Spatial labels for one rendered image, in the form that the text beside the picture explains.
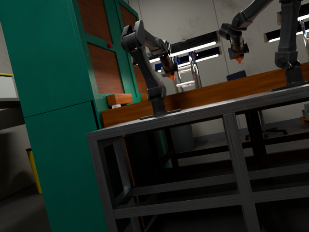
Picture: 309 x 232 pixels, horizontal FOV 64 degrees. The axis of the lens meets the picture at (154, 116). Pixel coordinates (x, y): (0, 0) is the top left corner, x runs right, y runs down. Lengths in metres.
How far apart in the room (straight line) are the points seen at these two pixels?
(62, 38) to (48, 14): 0.18
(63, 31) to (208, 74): 2.94
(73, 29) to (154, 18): 2.97
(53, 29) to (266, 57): 3.34
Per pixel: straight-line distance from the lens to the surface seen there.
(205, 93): 1.36
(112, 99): 1.64
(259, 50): 4.30
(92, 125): 1.54
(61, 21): 1.69
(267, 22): 4.40
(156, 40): 1.28
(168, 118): 0.97
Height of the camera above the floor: 0.71
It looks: 2 degrees down
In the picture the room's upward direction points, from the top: 13 degrees counter-clockwise
